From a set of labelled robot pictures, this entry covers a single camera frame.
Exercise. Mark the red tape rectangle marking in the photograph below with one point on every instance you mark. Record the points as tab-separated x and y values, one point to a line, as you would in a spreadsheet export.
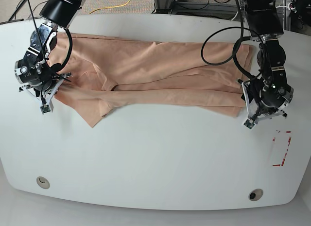
280	146

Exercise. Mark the right table grommet hole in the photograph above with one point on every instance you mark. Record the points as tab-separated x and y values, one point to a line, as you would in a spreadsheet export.
255	195

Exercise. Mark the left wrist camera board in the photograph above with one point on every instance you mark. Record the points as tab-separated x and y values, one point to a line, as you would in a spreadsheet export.
249	123

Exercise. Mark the peach t-shirt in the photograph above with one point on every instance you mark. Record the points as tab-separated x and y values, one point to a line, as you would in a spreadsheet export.
110	72

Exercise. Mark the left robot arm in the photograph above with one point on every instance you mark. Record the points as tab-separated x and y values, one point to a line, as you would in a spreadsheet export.
263	26

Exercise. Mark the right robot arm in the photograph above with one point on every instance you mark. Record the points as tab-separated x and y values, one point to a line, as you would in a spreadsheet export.
56	14

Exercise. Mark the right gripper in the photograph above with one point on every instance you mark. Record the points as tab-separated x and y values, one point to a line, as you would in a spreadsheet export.
41	87

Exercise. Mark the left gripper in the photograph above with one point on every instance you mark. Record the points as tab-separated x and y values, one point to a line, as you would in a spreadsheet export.
263	101

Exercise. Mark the table grommet hole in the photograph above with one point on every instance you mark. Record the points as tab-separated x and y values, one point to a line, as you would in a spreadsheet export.
255	195
43	182

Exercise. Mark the left table grommet hole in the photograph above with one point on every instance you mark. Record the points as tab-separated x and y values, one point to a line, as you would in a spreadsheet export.
43	182

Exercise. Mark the aluminium frame stand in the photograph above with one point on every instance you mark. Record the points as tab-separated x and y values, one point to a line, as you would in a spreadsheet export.
208	8

